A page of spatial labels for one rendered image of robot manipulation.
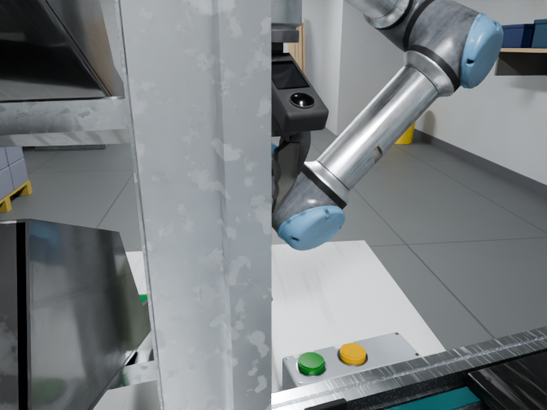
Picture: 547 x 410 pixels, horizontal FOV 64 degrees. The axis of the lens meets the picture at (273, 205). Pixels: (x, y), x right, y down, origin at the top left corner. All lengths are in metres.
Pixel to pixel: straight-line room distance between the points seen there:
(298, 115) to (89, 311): 0.29
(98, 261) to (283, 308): 0.83
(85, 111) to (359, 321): 0.83
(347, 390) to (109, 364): 0.49
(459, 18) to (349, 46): 6.51
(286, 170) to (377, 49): 7.00
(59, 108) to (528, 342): 0.79
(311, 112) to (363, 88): 7.05
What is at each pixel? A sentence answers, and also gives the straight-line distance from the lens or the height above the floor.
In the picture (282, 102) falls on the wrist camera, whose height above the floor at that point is 1.37.
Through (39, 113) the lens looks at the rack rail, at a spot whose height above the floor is 1.39.
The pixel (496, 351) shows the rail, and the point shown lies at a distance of 0.83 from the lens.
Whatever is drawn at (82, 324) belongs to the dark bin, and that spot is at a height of 1.32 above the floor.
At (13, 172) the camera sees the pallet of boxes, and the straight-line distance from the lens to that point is 4.79.
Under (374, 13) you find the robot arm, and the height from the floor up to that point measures 1.47.
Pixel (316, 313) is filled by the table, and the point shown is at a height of 0.86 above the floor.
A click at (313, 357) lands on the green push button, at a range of 0.71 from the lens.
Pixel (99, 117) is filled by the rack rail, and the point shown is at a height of 1.38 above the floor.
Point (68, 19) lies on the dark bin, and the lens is 0.20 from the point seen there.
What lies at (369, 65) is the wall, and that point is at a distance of 7.47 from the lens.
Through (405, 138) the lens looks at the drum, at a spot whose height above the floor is 0.09.
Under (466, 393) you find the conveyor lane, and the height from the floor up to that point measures 0.95.
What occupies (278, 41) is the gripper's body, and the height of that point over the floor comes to 1.42.
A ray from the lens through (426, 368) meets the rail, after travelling 0.75.
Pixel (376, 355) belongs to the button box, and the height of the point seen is 0.96.
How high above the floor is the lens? 1.42
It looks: 20 degrees down
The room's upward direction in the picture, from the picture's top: straight up
